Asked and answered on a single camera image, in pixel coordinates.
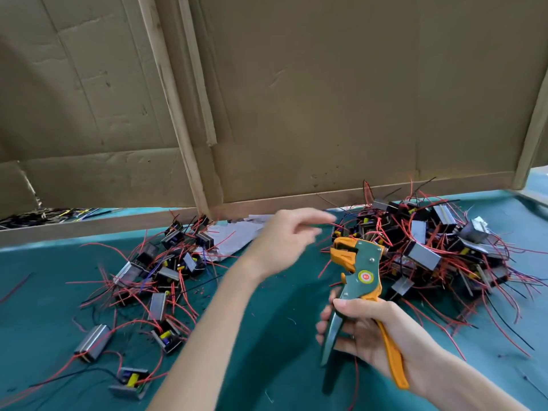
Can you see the person's right hand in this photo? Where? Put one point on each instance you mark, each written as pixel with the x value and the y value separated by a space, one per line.
pixel 390 334

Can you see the person's left hand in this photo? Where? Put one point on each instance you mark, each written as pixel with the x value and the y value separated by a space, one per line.
pixel 278 244

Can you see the person's left forearm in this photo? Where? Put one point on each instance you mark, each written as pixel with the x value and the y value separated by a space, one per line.
pixel 210 346

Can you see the person's right forearm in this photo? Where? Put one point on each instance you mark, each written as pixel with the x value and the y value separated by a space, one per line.
pixel 479 385

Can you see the crumpled grey plastic bag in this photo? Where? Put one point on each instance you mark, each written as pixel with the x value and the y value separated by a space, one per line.
pixel 233 235

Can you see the smooth brown cardboard panel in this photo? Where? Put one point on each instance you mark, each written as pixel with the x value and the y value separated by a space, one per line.
pixel 368 81

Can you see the thin wooden strip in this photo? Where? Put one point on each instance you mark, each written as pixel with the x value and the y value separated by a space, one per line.
pixel 197 68

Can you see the flat grey board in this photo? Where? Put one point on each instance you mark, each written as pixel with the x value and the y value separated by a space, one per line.
pixel 535 185

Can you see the creased brown cardboard panel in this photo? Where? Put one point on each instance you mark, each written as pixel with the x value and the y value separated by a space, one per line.
pixel 77 81

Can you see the long wooden bottom rail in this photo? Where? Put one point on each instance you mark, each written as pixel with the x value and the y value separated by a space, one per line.
pixel 377 194

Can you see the wide wooden post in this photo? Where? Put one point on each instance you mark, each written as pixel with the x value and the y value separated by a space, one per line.
pixel 174 98

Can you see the short wooden bottom rail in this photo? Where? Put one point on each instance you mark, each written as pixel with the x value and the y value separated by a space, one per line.
pixel 86 228

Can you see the wooden corner post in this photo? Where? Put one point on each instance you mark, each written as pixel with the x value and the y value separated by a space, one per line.
pixel 531 132

